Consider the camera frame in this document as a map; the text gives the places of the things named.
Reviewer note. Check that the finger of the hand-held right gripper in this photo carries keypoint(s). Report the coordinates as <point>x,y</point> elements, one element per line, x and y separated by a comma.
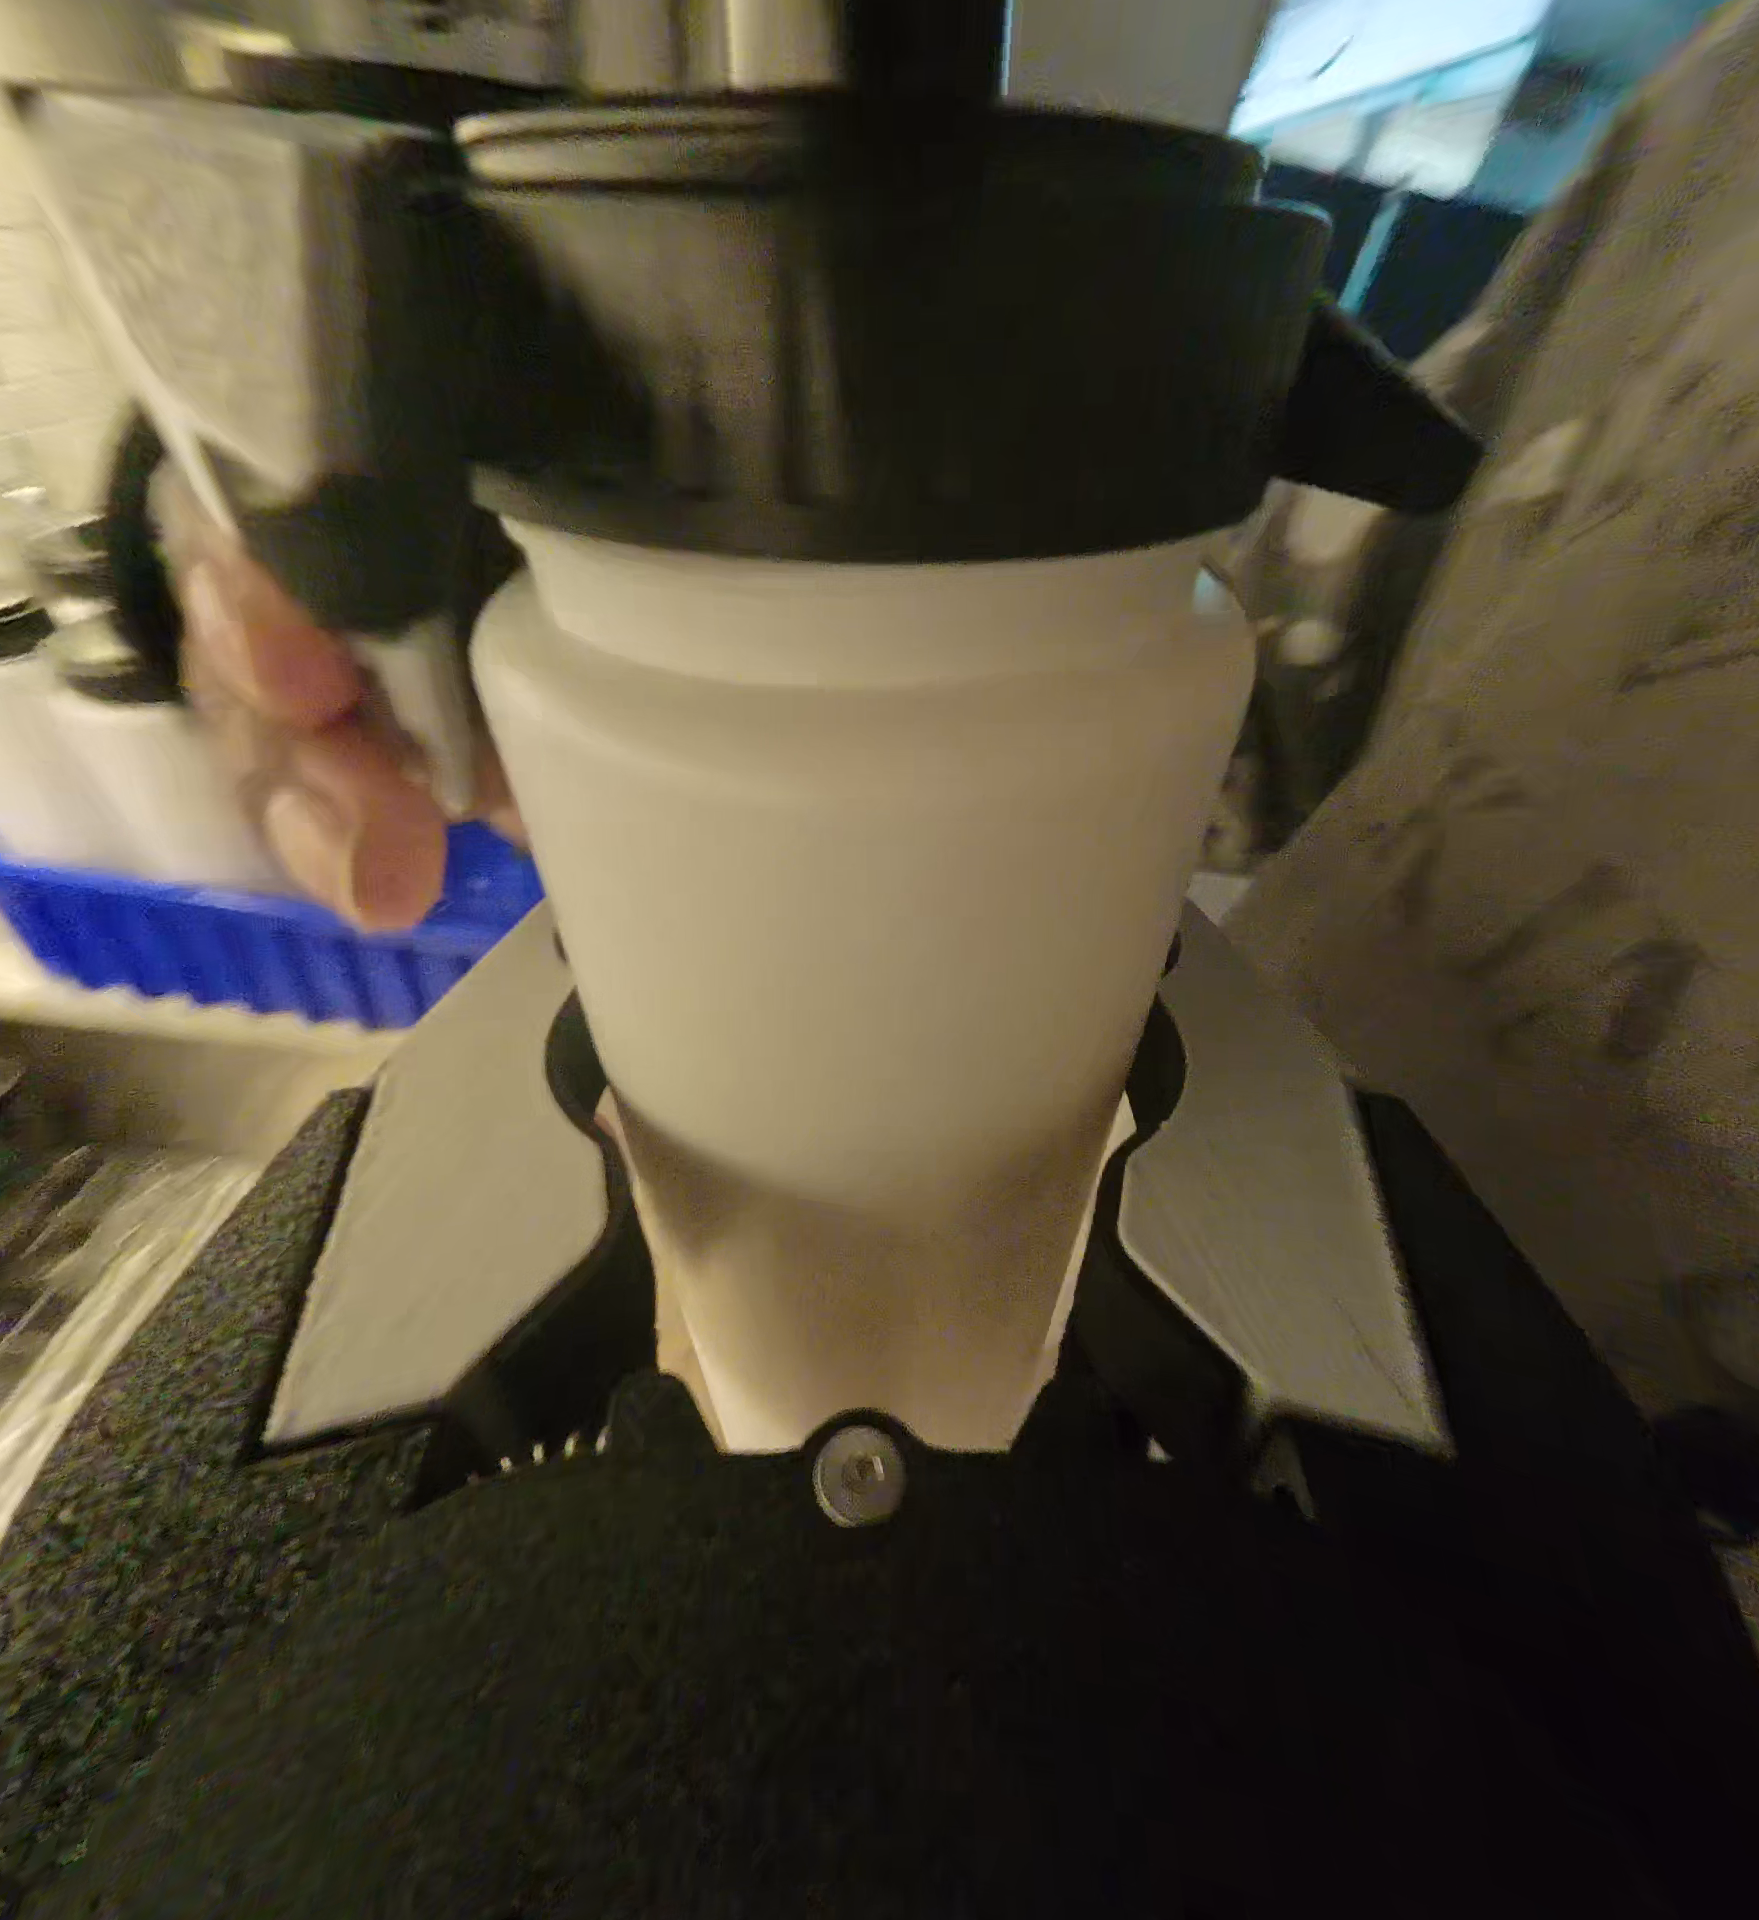
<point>1374,420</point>
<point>219,271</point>

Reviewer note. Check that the white plastic squeeze bottle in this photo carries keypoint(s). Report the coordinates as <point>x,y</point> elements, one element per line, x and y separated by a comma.
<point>849,901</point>

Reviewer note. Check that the stainless steel sink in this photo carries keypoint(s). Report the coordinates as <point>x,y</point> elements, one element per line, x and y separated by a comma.
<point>69,1319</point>

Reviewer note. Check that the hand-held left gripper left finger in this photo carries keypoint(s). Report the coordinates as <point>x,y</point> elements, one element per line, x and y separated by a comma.
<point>444,1245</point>

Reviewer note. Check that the group of white capped bottles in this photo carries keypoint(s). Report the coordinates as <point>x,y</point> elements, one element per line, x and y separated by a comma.
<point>9,751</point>

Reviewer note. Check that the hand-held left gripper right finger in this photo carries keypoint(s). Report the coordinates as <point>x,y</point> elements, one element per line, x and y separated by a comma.
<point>1270,1261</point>

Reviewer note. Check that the black bottle cap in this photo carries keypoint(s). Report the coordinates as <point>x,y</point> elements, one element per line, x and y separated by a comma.
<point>894,346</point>

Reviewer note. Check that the blue plastic bin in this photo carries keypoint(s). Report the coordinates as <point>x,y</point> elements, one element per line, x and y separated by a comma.
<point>143,939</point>

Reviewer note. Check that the person's right hand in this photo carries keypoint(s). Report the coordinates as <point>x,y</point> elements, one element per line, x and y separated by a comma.
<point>354,857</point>

